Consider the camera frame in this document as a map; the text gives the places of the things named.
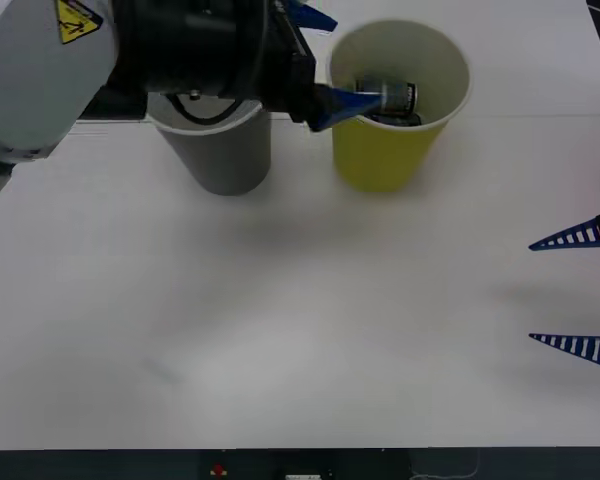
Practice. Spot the black drink can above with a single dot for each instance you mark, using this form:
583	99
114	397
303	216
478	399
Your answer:
402	120

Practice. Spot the grey plastic waste bin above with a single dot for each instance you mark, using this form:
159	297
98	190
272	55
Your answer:
225	160

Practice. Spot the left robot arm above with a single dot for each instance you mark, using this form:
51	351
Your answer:
30	75

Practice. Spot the silver drink can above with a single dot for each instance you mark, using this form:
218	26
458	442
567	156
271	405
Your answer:
399	96

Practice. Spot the yellow-green plastic waste bin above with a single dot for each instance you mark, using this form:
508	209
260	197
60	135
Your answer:
380	155

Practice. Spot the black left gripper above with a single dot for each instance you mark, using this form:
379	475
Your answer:
292	75

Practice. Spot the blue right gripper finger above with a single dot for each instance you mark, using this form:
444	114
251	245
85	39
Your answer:
587	347
587	234

